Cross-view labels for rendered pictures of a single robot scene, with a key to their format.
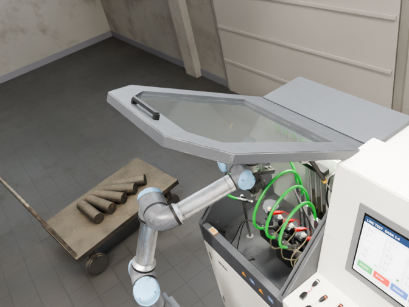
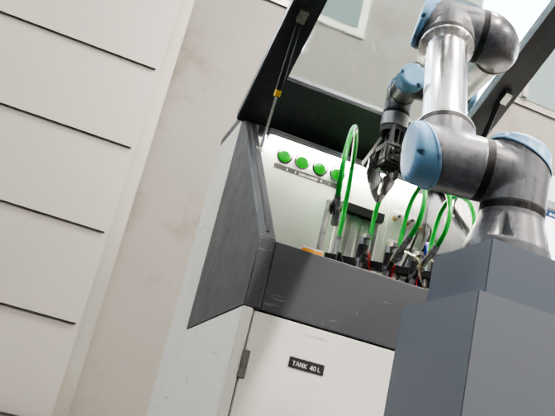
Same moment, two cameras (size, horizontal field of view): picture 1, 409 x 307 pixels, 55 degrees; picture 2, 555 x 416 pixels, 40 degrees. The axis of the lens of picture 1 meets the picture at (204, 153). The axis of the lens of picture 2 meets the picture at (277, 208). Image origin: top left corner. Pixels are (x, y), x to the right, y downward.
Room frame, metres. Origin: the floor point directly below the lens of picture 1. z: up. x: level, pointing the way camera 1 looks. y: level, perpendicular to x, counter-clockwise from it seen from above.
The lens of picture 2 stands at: (1.30, 1.74, 0.47)
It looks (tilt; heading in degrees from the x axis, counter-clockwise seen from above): 18 degrees up; 281
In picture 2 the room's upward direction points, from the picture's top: 14 degrees clockwise
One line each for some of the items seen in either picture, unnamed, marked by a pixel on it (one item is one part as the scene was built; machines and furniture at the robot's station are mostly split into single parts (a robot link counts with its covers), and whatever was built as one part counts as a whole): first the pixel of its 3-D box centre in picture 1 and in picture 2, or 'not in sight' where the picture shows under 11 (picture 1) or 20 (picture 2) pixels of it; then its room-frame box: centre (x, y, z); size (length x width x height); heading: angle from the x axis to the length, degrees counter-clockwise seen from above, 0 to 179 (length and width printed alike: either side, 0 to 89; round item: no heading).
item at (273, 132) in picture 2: not in sight; (348, 160); (1.54, -0.49, 1.43); 0.54 x 0.03 x 0.02; 26
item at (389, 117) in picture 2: (253, 165); (395, 124); (1.40, -0.20, 1.44); 0.08 x 0.08 x 0.05
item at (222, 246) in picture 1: (240, 264); (388, 314); (1.32, -0.04, 0.87); 0.62 x 0.04 x 0.16; 26
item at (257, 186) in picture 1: (254, 178); (390, 148); (1.40, -0.20, 1.36); 0.09 x 0.08 x 0.12; 116
